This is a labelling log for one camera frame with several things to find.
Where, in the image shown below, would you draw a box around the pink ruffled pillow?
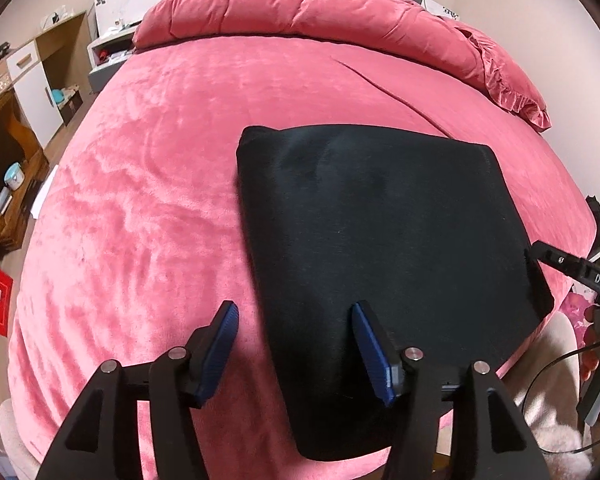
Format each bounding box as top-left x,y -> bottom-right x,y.
132,0 -> 486,91
449,19 -> 552,134

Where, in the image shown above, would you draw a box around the white flower-print headboard panel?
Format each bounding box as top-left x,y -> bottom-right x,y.
424,0 -> 462,22
94,0 -> 172,32

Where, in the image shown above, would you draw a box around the wood and white desk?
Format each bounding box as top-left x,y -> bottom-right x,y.
0,10 -> 97,147

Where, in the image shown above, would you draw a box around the dark brown box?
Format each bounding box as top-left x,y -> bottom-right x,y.
59,89 -> 84,127

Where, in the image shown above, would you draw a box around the pink floral cloth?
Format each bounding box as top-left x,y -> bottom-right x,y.
561,291 -> 597,332

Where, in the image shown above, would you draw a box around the pink bed sheet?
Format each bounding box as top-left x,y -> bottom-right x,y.
7,30 -> 597,480

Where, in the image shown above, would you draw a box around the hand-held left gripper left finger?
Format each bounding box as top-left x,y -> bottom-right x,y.
35,301 -> 240,480

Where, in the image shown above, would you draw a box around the black cable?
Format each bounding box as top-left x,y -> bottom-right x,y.
521,339 -> 600,457

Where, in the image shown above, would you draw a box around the teal lidded container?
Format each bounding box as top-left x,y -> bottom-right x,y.
3,161 -> 27,192

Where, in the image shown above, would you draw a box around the black pants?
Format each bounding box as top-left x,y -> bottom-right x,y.
236,125 -> 555,462

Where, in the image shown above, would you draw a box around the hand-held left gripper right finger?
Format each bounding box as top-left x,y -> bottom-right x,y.
351,301 -> 553,480

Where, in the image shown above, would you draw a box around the white grey nightstand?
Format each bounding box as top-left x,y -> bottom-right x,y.
86,29 -> 137,94

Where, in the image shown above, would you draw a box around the brown wooden shelf unit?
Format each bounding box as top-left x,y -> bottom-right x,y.
0,85 -> 49,252

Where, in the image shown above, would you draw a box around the person's cream fleece clothing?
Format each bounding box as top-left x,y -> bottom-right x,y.
500,310 -> 597,463

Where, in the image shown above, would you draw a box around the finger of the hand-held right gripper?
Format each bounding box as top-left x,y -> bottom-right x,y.
527,239 -> 589,284

